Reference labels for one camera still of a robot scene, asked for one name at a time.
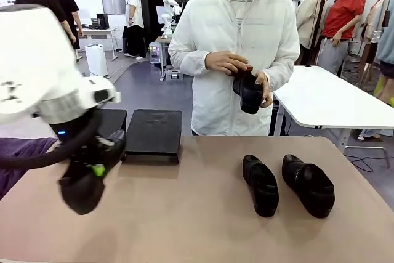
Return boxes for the man in black t-shirt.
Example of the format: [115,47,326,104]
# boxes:
[49,0,84,60]

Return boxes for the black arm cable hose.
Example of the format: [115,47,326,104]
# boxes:
[0,115,102,170]

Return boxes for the black metal shoe stand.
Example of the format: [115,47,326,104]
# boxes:
[124,108,183,165]
[98,108,129,161]

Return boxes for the computer case with lights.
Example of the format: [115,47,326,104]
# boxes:
[149,43,163,65]

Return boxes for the purple cloth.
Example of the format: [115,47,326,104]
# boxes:
[0,137,59,201]

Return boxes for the person's left forearm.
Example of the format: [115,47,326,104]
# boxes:
[267,44,301,91]

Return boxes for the black leather slip-on shoe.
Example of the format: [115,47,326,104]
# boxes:
[58,129,127,216]
[281,153,336,219]
[242,154,280,218]
[232,71,265,115]

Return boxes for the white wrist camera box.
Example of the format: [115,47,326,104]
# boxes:
[92,86,123,105]

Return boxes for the person's left hand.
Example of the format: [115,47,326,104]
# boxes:
[254,70,274,109]

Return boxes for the white air purifier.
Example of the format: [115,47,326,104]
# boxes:
[84,43,108,78]

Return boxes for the black tripod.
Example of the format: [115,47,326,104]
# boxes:
[305,0,329,68]

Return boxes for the white side table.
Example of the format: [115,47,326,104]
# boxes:
[272,65,394,161]

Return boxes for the wooden top pedestal table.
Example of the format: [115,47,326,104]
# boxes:
[153,36,173,82]

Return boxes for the brown shoe brush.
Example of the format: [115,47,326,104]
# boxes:
[227,64,254,78]

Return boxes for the long white desk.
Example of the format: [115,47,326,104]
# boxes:
[78,26,119,60]

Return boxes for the person's right hand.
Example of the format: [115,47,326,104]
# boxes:
[205,51,249,76]

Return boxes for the person's right forearm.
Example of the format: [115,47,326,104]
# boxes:
[168,46,213,71]

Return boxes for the person in white jacket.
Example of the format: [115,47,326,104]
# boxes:
[168,0,301,137]

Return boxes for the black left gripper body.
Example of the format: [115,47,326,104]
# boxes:
[49,110,107,165]

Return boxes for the blue jeans legs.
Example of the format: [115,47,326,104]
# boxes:
[356,129,384,141]

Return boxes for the man in white shirt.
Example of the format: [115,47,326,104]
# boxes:
[122,0,148,60]

